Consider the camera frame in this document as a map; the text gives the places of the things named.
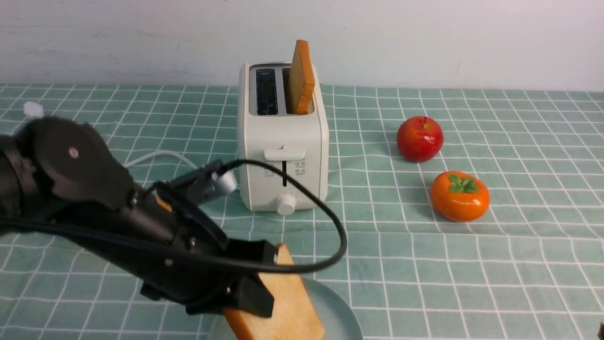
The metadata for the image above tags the white toaster power cable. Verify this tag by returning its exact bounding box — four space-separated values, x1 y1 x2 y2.
23 102 199 170

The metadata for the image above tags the toast slice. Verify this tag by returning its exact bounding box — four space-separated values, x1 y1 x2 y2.
285 40 316 115
223 273 326 340

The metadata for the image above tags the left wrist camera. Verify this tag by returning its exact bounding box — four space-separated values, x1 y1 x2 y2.
168 160 238 205

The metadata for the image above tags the white two-slot toaster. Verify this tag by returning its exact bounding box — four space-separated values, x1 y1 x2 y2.
237 62 329 215

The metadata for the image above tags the orange persimmon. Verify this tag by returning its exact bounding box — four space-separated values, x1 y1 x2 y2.
429 171 491 222

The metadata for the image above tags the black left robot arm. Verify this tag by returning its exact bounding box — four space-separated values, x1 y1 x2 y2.
1 118 277 318

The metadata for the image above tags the pale blue plate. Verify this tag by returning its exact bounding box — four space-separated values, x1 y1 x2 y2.
207 278 363 340

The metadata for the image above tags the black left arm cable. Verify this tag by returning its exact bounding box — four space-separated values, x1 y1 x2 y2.
0 159 348 274

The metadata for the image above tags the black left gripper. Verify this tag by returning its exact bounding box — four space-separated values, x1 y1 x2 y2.
71 185 278 318

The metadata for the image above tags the red apple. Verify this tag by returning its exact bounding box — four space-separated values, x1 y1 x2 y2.
396 116 444 163

